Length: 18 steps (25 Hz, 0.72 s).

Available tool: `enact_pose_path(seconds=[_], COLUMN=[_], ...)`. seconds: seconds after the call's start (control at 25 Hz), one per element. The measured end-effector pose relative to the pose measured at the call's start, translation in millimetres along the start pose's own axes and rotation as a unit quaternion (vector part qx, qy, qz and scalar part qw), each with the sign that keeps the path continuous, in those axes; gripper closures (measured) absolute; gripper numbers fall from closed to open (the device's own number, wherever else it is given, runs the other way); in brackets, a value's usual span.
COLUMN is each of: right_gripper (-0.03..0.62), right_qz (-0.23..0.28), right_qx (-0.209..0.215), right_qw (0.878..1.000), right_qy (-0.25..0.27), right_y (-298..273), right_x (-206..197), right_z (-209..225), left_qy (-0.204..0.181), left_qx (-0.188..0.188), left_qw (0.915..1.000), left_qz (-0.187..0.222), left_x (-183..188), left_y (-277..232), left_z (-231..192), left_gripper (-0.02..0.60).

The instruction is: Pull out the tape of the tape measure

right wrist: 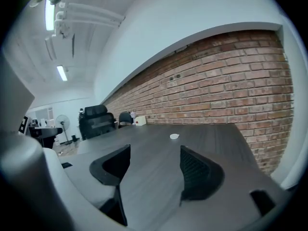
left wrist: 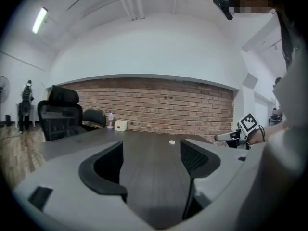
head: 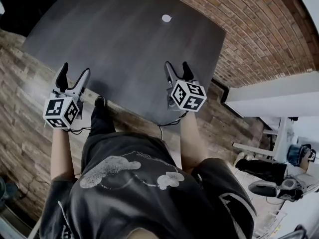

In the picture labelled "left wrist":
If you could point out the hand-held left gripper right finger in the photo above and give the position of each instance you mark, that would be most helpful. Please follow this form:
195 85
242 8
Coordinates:
223 162

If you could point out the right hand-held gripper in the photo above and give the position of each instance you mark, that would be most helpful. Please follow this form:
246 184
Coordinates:
247 126

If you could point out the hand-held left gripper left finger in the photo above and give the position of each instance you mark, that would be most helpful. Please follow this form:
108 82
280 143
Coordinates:
62 201

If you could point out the small white tape measure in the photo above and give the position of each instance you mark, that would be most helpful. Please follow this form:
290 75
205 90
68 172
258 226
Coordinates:
172 142

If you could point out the person's right forearm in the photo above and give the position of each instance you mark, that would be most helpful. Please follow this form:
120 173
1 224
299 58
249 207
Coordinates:
274 132

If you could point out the black wristband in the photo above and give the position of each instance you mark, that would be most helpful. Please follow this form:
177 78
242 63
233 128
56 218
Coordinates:
261 132

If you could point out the person's white shirt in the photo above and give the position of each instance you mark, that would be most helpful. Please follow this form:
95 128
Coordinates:
284 177

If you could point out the black mesh office chair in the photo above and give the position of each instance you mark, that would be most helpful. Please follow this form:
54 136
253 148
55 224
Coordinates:
60 114

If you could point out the black round-back chair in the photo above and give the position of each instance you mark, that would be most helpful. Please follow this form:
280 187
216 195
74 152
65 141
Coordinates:
95 118

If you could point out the cream box with red button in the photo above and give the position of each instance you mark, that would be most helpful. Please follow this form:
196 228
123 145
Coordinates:
120 125

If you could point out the small black bin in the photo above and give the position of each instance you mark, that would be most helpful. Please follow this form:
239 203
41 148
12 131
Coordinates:
8 119

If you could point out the black standing fan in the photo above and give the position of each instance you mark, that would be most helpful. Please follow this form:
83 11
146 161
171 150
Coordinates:
3 90

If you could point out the white ceiling pipes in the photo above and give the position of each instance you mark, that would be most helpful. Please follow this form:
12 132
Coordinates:
130 1

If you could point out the fluorescent ceiling light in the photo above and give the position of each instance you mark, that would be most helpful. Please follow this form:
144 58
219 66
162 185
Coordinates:
39 20

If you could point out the grey wall panel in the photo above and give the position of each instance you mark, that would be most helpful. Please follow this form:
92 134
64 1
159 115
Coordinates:
250 80

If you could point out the black head-mounted camera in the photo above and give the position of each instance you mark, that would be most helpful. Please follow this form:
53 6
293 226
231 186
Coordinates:
223 3

